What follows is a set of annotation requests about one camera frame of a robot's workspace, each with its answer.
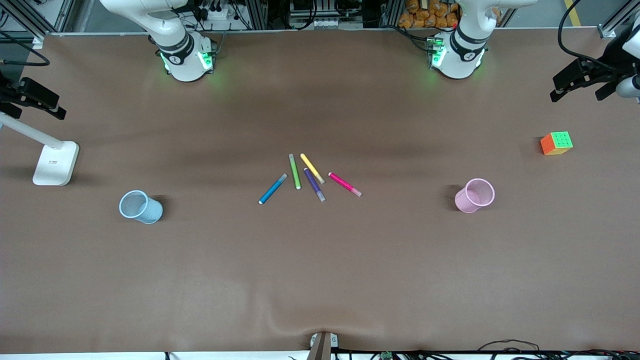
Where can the brown camera mount post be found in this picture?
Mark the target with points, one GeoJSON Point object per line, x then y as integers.
{"type": "Point", "coordinates": [321, 347]}

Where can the small white socket strip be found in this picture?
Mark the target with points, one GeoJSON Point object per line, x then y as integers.
{"type": "Point", "coordinates": [326, 23]}

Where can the orange snack packets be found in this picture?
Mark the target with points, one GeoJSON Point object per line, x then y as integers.
{"type": "Point", "coordinates": [425, 17]}

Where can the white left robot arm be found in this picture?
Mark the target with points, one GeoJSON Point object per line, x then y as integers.
{"type": "Point", "coordinates": [457, 65]}

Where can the purple marker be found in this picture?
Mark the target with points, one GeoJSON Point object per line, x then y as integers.
{"type": "Point", "coordinates": [314, 184]}

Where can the aluminium frame profile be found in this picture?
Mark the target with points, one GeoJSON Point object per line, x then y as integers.
{"type": "Point", "coordinates": [30, 17]}
{"type": "Point", "coordinates": [607, 31]}

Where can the colourful puzzle cube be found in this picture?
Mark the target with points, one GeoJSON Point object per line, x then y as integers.
{"type": "Point", "coordinates": [556, 143]}

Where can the white desk lamp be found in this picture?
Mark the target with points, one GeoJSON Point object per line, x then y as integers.
{"type": "Point", "coordinates": [55, 165]}

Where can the blue mesh cup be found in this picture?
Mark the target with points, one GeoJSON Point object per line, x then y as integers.
{"type": "Point", "coordinates": [150, 212]}

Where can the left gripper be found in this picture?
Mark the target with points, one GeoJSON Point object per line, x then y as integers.
{"type": "Point", "coordinates": [601, 70]}

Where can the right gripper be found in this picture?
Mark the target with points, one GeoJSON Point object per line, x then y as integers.
{"type": "Point", "coordinates": [10, 94]}

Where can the pink marker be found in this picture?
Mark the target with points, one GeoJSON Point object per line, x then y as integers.
{"type": "Point", "coordinates": [344, 183]}

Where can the blue marker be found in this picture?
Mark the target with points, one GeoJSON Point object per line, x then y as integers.
{"type": "Point", "coordinates": [273, 189]}

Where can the pink mesh cup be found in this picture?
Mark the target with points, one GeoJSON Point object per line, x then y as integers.
{"type": "Point", "coordinates": [465, 202]}

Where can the white power strip with plugs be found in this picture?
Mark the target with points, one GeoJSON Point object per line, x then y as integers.
{"type": "Point", "coordinates": [220, 14]}

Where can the brown table mat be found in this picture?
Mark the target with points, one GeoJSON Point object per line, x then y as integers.
{"type": "Point", "coordinates": [320, 275]}

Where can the green marker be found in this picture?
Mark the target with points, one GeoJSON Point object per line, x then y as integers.
{"type": "Point", "coordinates": [295, 171]}

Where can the small green circuit board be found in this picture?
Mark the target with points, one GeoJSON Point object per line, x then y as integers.
{"type": "Point", "coordinates": [386, 356]}

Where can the yellow marker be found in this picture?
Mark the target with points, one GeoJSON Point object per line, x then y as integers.
{"type": "Point", "coordinates": [312, 168]}

